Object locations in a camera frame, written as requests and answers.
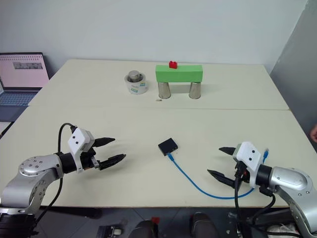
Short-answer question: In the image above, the black equipment under table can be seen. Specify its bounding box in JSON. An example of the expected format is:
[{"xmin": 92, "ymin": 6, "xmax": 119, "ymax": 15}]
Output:
[{"xmin": 97, "ymin": 224, "xmax": 125, "ymax": 238}]

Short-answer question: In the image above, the small black box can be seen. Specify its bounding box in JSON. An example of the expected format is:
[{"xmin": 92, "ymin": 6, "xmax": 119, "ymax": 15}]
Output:
[{"xmin": 158, "ymin": 137, "xmax": 180, "ymax": 157}]

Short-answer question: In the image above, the green rectangular block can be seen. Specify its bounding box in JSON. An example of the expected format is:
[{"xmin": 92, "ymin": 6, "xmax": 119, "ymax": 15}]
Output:
[{"xmin": 155, "ymin": 64, "xmax": 204, "ymax": 83}]

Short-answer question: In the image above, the dark rounded shape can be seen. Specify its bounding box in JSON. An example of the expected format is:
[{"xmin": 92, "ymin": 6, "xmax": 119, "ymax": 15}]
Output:
[
  {"xmin": 134, "ymin": 220, "xmax": 157, "ymax": 238},
  {"xmin": 191, "ymin": 211, "xmax": 219, "ymax": 238}
]

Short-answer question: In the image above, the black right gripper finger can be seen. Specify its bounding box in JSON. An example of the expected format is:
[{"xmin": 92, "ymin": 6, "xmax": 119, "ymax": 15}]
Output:
[
  {"xmin": 218, "ymin": 146, "xmax": 238, "ymax": 157},
  {"xmin": 207, "ymin": 169, "xmax": 240, "ymax": 191}
]

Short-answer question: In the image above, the white plastic bag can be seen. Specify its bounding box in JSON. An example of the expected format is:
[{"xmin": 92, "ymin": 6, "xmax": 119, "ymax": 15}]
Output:
[{"xmin": 268, "ymin": 222, "xmax": 302, "ymax": 238}]

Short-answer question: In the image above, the blue cable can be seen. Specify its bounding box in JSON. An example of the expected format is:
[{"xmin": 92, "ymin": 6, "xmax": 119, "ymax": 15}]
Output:
[{"xmin": 167, "ymin": 148, "xmax": 270, "ymax": 200}]

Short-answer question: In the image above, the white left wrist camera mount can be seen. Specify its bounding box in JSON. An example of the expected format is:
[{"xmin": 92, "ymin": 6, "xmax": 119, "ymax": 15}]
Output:
[{"xmin": 67, "ymin": 127, "xmax": 96, "ymax": 174}]

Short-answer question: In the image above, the white bowl with metal weight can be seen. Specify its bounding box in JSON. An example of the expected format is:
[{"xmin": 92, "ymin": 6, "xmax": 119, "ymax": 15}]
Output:
[{"xmin": 124, "ymin": 70, "xmax": 149, "ymax": 96}]

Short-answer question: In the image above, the silver metal cup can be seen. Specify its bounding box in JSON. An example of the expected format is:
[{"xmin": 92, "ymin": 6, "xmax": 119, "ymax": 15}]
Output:
[
  {"xmin": 158, "ymin": 81, "xmax": 172, "ymax": 100},
  {"xmin": 188, "ymin": 82, "xmax": 202, "ymax": 100}
]

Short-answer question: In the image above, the grey metal cylinder weight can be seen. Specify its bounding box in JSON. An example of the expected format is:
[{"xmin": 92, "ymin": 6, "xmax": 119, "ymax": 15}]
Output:
[{"xmin": 127, "ymin": 70, "xmax": 146, "ymax": 83}]

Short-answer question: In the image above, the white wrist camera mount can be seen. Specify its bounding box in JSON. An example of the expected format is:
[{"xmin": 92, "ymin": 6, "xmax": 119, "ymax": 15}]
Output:
[
  {"xmin": 67, "ymin": 127, "xmax": 96, "ymax": 174},
  {"xmin": 232, "ymin": 141, "xmax": 267, "ymax": 188}
]

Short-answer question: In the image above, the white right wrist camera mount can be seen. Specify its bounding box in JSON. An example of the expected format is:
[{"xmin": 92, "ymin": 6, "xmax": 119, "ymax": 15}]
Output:
[{"xmin": 232, "ymin": 141, "xmax": 267, "ymax": 188}]

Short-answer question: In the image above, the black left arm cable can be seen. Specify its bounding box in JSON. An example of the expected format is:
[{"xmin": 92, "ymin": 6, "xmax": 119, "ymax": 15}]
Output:
[{"xmin": 31, "ymin": 122, "xmax": 76, "ymax": 238}]

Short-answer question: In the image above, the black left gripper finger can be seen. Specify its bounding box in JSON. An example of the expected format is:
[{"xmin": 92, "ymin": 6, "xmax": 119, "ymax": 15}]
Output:
[
  {"xmin": 93, "ymin": 136, "xmax": 116, "ymax": 149},
  {"xmin": 99, "ymin": 153, "xmax": 127, "ymax": 171}
]

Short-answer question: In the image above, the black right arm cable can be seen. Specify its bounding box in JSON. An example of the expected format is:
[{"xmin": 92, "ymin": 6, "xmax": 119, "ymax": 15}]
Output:
[{"xmin": 233, "ymin": 168, "xmax": 277, "ymax": 225}]

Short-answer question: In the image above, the open laptop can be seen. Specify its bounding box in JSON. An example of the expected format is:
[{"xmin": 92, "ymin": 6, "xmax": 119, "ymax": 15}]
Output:
[{"xmin": 0, "ymin": 52, "xmax": 51, "ymax": 122}]

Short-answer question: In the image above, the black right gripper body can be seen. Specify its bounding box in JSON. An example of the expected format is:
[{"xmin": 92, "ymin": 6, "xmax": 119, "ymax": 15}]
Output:
[{"xmin": 233, "ymin": 161, "xmax": 250, "ymax": 184}]

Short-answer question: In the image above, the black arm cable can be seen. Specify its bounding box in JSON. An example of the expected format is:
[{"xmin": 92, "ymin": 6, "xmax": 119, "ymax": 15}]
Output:
[
  {"xmin": 233, "ymin": 168, "xmax": 277, "ymax": 225},
  {"xmin": 31, "ymin": 122, "xmax": 76, "ymax": 238}
]

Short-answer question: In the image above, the grey partition panel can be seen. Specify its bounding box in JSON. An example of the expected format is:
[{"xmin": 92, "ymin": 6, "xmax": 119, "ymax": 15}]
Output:
[{"xmin": 269, "ymin": 0, "xmax": 317, "ymax": 140}]

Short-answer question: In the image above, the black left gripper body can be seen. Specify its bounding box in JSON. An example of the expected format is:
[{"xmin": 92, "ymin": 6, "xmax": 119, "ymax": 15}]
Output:
[{"xmin": 79, "ymin": 147, "xmax": 102, "ymax": 172}]

